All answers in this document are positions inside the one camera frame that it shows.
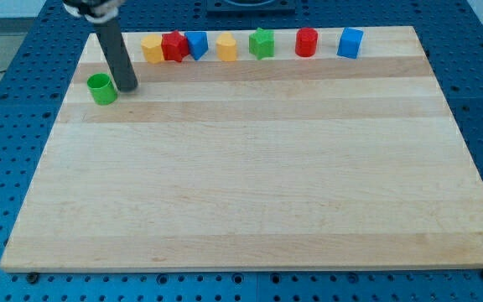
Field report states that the blue cube block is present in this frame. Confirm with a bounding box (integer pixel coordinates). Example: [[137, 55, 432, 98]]
[[337, 28, 364, 59]]

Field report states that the green star block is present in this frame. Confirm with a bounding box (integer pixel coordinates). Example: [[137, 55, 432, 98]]
[[249, 28, 275, 60]]

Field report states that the light wooden board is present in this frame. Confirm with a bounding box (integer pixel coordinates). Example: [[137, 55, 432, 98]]
[[0, 26, 483, 273]]

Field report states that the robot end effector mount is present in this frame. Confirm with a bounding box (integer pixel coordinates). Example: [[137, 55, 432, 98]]
[[62, 0, 125, 23]]

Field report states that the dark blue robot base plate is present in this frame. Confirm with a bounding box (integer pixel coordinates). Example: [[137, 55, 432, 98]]
[[204, 0, 298, 15]]

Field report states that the red cylinder block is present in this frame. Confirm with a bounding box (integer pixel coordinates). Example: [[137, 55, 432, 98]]
[[295, 28, 319, 57]]

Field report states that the red star block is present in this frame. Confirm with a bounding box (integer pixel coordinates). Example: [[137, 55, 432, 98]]
[[161, 30, 190, 62]]

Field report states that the blue moon-shaped block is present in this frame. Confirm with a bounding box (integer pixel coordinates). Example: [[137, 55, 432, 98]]
[[184, 31, 209, 60]]

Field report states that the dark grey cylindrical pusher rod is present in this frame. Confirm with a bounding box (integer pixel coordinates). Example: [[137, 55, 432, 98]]
[[93, 18, 138, 92]]

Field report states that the yellow heart block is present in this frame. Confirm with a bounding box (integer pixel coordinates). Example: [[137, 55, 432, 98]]
[[216, 32, 237, 62]]

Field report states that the yellow hexagon block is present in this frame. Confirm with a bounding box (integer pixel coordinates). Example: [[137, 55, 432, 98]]
[[141, 34, 164, 64]]

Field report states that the green cylinder block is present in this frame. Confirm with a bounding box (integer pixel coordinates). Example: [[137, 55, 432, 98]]
[[86, 73, 117, 106]]

